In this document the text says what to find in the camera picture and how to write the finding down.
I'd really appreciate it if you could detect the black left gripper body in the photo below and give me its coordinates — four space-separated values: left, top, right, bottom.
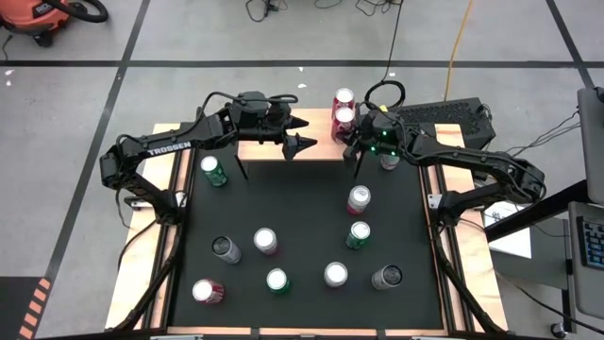
230 91 293 143

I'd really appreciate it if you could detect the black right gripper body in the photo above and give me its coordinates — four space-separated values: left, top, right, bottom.
356 110 411 160

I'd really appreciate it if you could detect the red cola can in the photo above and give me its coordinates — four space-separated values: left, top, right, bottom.
331 87 356 112
329 106 358 145
191 278 227 305

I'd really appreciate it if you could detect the wooden shelf with black legs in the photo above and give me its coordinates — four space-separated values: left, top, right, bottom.
234 102 364 183

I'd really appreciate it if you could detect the silver and pink seltzer can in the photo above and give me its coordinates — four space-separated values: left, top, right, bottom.
253 227 279 257
323 261 349 289
347 184 372 216

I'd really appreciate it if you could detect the green Sprite can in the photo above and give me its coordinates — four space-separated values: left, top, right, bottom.
199 155 229 188
265 267 291 296
344 220 372 250

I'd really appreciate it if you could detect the black table mat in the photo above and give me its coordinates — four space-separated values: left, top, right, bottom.
169 129 447 331

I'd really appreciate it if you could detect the white paper sheet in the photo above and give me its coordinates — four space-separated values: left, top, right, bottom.
483 200 533 260

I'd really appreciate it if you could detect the black diagonal beam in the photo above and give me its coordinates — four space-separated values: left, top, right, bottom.
484 178 591 243

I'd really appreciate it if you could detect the grey monitor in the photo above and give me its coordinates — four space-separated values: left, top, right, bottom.
576 87 604 207

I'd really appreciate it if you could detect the dark keyboard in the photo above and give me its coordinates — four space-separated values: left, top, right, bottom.
576 215 604 271

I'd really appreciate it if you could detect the orange shop vacuum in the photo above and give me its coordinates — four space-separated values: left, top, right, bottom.
0 0 72 48

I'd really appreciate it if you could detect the grey equipment cart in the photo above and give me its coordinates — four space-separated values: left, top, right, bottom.
563 200 604 322

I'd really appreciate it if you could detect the black orange-striped floor mat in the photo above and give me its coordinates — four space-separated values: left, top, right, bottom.
0 276 53 340

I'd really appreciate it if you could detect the black aluminium table frame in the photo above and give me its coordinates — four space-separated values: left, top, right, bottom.
106 106 511 340

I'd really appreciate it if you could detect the black coiled floor cable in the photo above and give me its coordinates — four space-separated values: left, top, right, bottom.
363 0 407 112

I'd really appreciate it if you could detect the black floor cable bundle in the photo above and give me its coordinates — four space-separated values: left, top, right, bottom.
244 0 287 24

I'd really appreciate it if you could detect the yellow floor cable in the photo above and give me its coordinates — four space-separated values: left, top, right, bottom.
443 0 476 103

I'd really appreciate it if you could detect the black vacuum hose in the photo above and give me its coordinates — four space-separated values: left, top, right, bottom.
44 0 110 24

